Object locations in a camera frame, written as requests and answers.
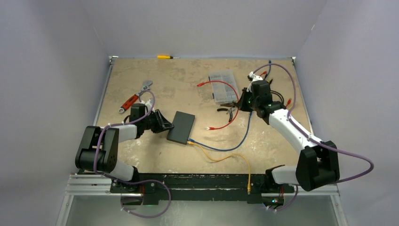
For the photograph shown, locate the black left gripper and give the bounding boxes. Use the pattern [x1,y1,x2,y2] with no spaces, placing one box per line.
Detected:
[141,110,173,134]

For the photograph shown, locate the black network switch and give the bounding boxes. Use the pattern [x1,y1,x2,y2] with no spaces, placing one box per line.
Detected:
[167,111,195,145]

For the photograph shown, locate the red ethernet cable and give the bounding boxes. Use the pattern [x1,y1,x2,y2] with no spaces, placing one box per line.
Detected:
[196,80,240,131]
[260,71,293,109]

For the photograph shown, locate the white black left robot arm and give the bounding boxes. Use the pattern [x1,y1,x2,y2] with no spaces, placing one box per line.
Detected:
[75,104,174,193]

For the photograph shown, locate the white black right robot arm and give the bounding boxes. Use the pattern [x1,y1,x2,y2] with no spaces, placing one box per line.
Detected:
[237,81,340,192]

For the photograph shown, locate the black yellow pliers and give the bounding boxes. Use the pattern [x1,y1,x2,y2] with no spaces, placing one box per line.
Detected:
[217,102,236,122]

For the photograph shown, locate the clear plastic parts box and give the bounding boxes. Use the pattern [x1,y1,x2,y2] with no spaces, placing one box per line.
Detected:
[208,69,239,105]

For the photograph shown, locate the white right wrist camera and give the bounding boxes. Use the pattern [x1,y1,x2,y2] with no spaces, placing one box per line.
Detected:
[247,72,263,92]

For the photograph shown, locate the red handled adjustable wrench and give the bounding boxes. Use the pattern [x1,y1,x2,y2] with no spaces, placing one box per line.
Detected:
[118,80,153,114]

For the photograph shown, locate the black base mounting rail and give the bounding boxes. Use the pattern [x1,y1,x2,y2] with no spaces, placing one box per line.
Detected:
[110,173,295,205]

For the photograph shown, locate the yellow handled screwdriver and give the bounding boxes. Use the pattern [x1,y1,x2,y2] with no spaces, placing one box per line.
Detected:
[157,55,179,59]

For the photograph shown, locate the yellow ethernet cable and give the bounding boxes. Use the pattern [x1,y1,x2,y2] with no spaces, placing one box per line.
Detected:
[186,141,252,195]

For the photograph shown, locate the aluminium frame rail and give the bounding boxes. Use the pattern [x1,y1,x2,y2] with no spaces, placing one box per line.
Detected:
[65,173,335,195]

